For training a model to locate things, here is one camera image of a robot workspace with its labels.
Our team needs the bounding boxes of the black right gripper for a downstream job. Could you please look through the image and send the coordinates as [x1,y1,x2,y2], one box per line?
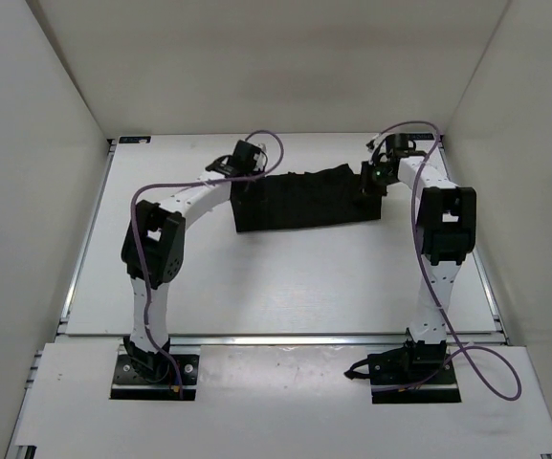
[352,162,399,204]

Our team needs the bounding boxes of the black pleated skirt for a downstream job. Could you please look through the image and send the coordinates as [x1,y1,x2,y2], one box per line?
[231,164,386,233]

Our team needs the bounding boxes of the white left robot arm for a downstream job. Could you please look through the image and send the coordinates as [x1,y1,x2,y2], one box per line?
[121,140,268,393]

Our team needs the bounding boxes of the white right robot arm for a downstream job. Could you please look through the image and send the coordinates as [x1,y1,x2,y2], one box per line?
[361,156,476,383]

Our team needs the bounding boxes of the right blue corner label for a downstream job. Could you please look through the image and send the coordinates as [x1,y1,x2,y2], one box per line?
[409,133,434,141]

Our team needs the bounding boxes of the blue corner label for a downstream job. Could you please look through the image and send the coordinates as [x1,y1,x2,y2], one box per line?
[409,133,434,141]
[118,136,151,144]

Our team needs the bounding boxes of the left blue corner label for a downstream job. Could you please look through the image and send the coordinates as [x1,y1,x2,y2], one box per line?
[118,136,151,144]

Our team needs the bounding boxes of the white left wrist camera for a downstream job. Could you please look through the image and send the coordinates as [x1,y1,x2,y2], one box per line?
[256,142,268,166]

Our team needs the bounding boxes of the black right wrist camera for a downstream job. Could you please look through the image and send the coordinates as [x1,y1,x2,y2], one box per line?
[385,133,426,160]

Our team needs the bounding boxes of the aluminium table rail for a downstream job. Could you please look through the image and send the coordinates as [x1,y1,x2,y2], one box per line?
[170,334,405,346]

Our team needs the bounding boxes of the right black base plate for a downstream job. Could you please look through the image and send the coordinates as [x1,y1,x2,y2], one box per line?
[368,353,462,404]

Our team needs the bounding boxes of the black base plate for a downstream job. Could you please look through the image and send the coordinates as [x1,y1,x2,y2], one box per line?
[110,348,200,402]
[368,353,462,404]

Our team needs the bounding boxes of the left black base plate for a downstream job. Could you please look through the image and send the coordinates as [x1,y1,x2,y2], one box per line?
[110,348,200,402]

